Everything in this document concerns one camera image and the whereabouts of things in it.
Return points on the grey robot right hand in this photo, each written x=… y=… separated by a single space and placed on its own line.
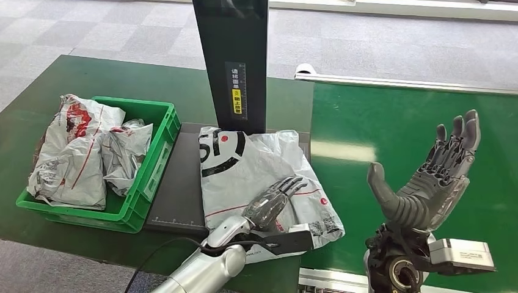
x=425 y=198

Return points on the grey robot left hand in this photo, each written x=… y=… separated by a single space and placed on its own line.
x=269 y=204

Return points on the white black-logo courier package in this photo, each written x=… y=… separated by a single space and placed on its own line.
x=251 y=170

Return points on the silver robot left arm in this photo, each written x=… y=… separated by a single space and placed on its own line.
x=206 y=269

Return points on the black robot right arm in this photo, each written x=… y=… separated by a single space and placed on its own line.
x=392 y=258

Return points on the green conveyor belt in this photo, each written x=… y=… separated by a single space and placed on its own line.
x=364 y=121

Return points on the small crumpled grey package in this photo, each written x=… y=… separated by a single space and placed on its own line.
x=121 y=155

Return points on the large white red-print package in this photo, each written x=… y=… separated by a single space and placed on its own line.
x=66 y=161

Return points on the black yellow column label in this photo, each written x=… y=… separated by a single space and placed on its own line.
x=236 y=99

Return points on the green plastic crate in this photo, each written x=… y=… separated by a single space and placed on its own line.
x=131 y=208

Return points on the black scanner column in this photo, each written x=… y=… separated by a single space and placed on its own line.
x=230 y=36

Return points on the white floor ledge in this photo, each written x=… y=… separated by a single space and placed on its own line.
x=404 y=10

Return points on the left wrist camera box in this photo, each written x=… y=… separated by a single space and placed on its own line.
x=291 y=242

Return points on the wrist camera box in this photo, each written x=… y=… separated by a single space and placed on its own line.
x=461 y=254
x=291 y=242

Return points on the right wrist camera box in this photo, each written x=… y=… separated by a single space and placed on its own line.
x=461 y=254

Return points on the black scanner base plate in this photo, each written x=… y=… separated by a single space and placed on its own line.
x=178 y=182

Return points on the aluminium conveyor end rail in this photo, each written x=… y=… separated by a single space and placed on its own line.
x=323 y=281

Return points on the aluminium conveyor side rail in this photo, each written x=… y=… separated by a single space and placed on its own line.
x=404 y=83

